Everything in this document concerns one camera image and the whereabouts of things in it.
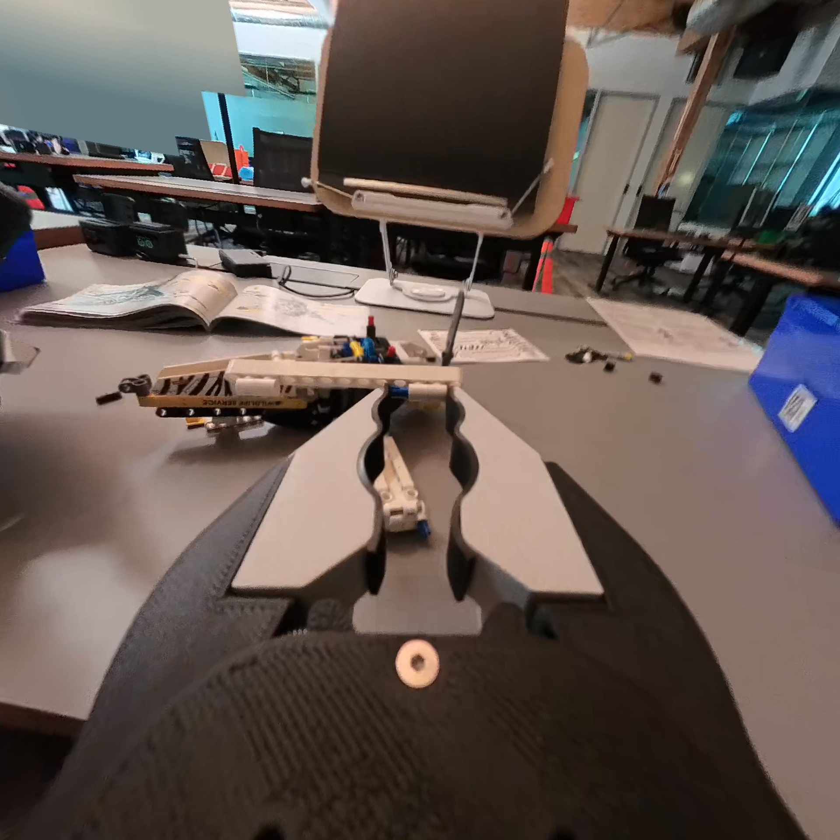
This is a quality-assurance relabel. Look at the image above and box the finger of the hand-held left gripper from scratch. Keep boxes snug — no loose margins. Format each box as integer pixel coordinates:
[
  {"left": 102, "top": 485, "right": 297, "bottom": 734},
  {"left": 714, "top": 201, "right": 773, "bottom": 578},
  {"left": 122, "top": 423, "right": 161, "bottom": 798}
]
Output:
[{"left": 0, "top": 329, "right": 40, "bottom": 375}]

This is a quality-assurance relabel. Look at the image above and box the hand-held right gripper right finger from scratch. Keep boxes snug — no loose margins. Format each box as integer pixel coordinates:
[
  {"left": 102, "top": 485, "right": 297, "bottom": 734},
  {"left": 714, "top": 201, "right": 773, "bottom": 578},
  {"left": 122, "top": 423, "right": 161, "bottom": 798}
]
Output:
[{"left": 443, "top": 387, "right": 605, "bottom": 602}]

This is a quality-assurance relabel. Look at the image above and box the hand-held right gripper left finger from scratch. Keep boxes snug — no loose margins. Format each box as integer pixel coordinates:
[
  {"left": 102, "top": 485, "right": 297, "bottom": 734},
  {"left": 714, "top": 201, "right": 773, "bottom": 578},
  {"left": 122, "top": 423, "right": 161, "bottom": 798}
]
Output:
[{"left": 231, "top": 387, "right": 389, "bottom": 598}]

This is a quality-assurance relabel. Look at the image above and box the long white lego beam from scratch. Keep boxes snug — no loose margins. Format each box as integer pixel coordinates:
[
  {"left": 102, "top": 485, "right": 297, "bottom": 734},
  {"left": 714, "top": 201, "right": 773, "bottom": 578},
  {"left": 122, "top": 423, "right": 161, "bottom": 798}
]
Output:
[{"left": 226, "top": 357, "right": 464, "bottom": 403}]

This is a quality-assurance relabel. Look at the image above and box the zebra striped lego airplane model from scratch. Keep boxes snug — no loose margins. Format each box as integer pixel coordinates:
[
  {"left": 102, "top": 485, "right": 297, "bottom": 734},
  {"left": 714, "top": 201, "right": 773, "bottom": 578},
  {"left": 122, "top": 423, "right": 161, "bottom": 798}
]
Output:
[{"left": 118, "top": 289, "right": 468, "bottom": 540}]

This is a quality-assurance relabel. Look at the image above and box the black electronic device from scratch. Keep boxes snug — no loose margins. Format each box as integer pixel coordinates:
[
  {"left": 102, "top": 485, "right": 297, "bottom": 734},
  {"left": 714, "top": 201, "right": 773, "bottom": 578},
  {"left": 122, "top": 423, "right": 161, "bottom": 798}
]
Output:
[{"left": 77, "top": 215, "right": 190, "bottom": 261}]

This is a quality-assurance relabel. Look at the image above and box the zebra striped sticker sheet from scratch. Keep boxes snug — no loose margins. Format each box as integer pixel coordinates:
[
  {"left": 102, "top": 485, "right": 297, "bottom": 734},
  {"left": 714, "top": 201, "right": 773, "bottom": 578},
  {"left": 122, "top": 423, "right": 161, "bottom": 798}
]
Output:
[{"left": 417, "top": 327, "right": 551, "bottom": 364}]

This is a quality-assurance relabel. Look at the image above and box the open instruction booklet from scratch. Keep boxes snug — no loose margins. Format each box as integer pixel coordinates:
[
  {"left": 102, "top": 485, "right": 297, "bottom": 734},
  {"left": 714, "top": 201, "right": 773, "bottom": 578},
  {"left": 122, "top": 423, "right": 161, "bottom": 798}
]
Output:
[{"left": 16, "top": 270, "right": 372, "bottom": 337}]

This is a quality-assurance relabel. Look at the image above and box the wooden workbench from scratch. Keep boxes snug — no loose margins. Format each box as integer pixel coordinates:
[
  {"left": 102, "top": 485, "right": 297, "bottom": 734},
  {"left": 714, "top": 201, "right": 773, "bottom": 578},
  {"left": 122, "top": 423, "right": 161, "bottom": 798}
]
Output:
[{"left": 0, "top": 150, "right": 324, "bottom": 214}]

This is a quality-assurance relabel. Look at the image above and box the black power adapter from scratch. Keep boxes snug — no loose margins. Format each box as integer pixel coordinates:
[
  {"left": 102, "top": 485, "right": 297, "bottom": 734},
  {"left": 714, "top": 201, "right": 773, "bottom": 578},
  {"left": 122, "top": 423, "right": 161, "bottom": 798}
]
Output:
[{"left": 218, "top": 247, "right": 274, "bottom": 278}]

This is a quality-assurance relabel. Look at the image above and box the large printed paper sheet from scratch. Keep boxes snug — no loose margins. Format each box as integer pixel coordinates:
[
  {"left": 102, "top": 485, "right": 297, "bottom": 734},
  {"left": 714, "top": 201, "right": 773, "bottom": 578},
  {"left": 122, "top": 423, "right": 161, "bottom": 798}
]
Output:
[{"left": 585, "top": 297, "right": 763, "bottom": 375}]

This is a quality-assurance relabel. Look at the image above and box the orange traffic cone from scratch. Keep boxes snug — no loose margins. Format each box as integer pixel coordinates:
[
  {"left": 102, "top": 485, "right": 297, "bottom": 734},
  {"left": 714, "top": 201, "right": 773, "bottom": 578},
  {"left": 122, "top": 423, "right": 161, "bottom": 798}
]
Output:
[{"left": 532, "top": 236, "right": 559, "bottom": 294}]

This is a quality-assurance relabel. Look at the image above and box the black office chair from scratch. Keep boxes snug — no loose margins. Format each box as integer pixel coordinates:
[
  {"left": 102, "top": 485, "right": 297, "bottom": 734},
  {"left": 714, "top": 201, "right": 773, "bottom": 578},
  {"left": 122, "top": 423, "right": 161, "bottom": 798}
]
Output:
[{"left": 251, "top": 126, "right": 316, "bottom": 193}]

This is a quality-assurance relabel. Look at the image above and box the wooden desk with black legs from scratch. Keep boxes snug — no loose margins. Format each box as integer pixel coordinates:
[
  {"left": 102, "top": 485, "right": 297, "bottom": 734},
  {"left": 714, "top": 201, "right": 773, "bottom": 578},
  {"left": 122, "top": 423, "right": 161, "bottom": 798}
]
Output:
[{"left": 594, "top": 225, "right": 840, "bottom": 337}]

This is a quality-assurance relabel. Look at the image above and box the large black computer monitor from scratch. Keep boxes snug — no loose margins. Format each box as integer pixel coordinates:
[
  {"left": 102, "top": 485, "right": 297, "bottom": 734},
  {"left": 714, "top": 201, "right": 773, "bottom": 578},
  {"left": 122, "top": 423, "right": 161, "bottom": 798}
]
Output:
[{"left": 308, "top": 0, "right": 590, "bottom": 241}]

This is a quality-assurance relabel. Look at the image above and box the black cable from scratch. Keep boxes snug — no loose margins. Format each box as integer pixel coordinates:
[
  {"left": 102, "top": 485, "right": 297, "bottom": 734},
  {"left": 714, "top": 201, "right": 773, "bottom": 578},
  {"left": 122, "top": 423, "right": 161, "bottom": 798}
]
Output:
[{"left": 269, "top": 261, "right": 363, "bottom": 301}]

